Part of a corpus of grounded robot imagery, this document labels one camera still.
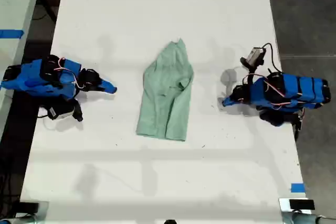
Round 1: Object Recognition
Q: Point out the camera black stalk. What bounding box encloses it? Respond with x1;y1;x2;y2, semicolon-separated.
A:
72;100;84;123
240;57;264;84

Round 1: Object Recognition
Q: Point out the long blue tape strip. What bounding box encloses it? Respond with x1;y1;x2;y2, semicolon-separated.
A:
0;29;25;39

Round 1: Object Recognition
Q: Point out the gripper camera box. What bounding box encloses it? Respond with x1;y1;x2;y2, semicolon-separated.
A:
246;47;266;65
47;104;75;120

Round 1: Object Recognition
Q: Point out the white side table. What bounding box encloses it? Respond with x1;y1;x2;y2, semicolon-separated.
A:
0;0;44;135

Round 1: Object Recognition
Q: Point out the small black box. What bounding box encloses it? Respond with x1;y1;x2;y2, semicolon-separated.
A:
289;199;316;210
19;201;40;213

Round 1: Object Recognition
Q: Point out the black table clamp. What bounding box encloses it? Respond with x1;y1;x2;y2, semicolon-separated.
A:
292;110;307;141

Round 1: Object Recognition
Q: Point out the pale green T-shirt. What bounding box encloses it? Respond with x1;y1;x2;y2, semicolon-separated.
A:
135;38;195;143

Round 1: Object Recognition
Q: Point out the silver metal bracket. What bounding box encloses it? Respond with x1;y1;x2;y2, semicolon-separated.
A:
15;200;50;224
278;198;316;224

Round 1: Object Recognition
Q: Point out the short blue tape strip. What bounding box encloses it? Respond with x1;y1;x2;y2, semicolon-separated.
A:
290;183;306;194

